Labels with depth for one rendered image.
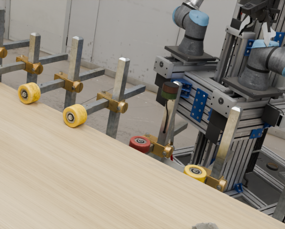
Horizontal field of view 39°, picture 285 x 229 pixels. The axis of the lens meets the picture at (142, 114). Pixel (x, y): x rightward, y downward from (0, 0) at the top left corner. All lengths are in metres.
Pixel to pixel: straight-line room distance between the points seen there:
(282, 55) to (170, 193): 0.93
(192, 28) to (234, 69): 0.34
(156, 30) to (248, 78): 2.51
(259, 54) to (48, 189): 1.21
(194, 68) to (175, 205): 1.27
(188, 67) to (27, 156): 1.26
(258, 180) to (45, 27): 3.31
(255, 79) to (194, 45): 0.48
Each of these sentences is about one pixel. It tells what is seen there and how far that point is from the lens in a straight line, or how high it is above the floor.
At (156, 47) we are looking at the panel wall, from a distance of 4.45.
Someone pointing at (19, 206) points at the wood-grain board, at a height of 0.90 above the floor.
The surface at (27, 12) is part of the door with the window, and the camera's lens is 5.37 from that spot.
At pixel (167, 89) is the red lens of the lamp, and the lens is 1.48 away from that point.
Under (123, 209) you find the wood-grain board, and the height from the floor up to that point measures 0.90.
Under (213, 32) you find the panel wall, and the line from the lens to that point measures 4.21.
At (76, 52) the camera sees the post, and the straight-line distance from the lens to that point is 1.78.
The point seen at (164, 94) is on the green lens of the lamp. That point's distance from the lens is 1.49.
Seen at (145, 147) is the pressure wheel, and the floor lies 0.90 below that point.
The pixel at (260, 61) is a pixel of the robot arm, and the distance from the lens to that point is 2.00.
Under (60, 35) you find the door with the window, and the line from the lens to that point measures 5.09.
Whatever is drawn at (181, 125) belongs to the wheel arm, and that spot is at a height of 0.86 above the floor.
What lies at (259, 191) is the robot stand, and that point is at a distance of 2.86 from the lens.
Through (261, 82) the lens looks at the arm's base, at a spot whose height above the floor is 1.08.
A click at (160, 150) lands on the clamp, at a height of 0.85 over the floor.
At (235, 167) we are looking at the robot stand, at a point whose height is 0.41.
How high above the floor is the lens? 1.64
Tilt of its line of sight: 24 degrees down
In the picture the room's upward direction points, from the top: 12 degrees clockwise
